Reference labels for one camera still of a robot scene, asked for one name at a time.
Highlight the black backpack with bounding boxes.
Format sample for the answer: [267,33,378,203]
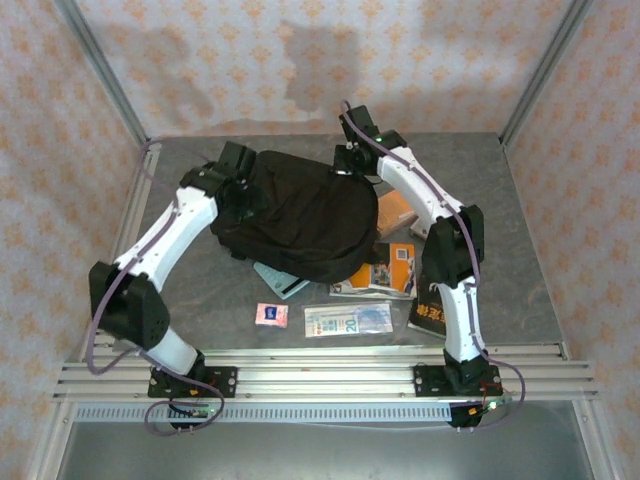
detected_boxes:
[209,148,379,286]

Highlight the orange white magazine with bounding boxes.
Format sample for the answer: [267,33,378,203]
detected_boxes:
[329,242,419,300]

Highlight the light blue notebook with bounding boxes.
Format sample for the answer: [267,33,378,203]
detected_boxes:
[253,260,311,301]

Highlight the pink tissue packet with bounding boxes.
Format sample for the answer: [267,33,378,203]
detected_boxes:
[254,302,290,329]

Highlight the clear pouch with 20 print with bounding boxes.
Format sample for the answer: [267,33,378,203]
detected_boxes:
[303,302,395,339]

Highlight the black book orange characters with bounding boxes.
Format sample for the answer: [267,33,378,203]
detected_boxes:
[407,272,451,342]

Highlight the aluminium corner post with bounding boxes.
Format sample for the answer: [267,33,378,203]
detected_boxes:
[53,0,149,146]
[499,0,594,146]

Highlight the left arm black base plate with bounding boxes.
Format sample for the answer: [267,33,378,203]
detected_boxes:
[148,366,239,400]

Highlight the aluminium base frame rail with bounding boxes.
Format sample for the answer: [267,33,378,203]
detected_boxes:
[52,342,599,401]

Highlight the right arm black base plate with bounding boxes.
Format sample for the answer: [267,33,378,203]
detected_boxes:
[413,364,503,400]

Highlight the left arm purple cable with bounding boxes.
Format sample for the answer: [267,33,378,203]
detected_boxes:
[85,141,226,437]

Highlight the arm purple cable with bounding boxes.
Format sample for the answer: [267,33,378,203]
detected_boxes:
[339,99,526,434]
[85,141,226,437]

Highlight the grey slotted cable duct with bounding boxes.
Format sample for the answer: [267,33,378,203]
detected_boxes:
[74,403,454,424]

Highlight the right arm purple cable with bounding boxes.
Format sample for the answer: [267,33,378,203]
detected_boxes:
[339,99,526,434]

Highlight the aluminium frame strut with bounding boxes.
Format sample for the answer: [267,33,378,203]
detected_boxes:
[27,402,76,480]
[572,399,619,480]

